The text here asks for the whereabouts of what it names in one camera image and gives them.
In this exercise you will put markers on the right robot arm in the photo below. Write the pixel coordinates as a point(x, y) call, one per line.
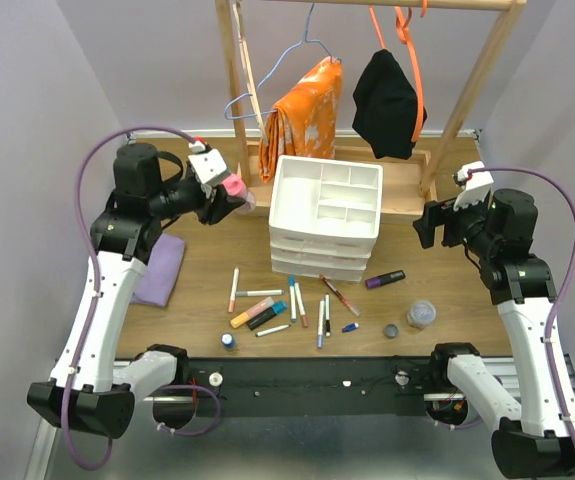
point(533, 435)

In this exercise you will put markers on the pink lid pen tube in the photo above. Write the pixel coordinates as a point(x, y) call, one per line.
point(236, 187)

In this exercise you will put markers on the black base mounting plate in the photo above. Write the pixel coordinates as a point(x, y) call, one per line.
point(316, 386)

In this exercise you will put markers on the black white thin marker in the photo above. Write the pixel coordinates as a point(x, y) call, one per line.
point(327, 319)

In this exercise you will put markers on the white drawer organizer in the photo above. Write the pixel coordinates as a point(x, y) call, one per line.
point(324, 217)

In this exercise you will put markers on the round grey jar lid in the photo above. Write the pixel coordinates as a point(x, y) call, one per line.
point(391, 331)

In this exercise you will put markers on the red clear pen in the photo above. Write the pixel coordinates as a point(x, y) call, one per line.
point(352, 308)

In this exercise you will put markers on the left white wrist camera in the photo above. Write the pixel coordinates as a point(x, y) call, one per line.
point(208, 164)

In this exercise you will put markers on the grey cap white marker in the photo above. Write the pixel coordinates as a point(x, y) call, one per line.
point(260, 293)

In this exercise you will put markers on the small blue cap piece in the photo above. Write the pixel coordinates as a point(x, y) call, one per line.
point(350, 327)

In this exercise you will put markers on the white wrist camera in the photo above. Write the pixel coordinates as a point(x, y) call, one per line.
point(475, 183)
point(208, 164)

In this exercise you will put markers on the yellow pink highlighter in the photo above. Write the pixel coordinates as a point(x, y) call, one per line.
point(247, 315)

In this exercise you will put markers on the clear paperclip jar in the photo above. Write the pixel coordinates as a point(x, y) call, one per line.
point(421, 314)

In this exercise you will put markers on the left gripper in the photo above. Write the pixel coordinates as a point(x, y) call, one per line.
point(211, 212)

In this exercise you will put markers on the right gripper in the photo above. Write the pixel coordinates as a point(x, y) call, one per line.
point(434, 214)

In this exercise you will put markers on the orange patterned cloth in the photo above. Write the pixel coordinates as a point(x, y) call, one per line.
point(303, 121)

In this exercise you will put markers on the purple folded cloth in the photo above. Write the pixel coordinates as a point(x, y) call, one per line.
point(161, 273)

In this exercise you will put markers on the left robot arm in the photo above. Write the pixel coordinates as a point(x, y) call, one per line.
point(83, 392)

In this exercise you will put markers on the purple black highlighter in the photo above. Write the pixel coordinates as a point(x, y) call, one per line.
point(385, 279)

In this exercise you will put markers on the lavender cap white marker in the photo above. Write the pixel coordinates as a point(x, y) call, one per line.
point(320, 324)

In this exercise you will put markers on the black garment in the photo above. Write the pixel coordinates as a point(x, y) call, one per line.
point(386, 107)

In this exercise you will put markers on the blue lid small jar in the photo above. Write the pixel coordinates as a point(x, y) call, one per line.
point(228, 341)

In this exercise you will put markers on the wooden clothes rack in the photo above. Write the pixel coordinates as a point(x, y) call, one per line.
point(408, 184)

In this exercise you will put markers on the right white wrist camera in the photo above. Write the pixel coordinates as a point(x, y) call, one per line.
point(475, 183)

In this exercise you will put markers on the blue cap white marker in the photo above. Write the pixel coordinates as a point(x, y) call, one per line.
point(292, 299)

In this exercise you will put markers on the black teal highlighter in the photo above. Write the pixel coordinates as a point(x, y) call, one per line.
point(266, 315)

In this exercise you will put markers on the small white black-tip pen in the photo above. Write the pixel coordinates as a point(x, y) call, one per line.
point(272, 330)

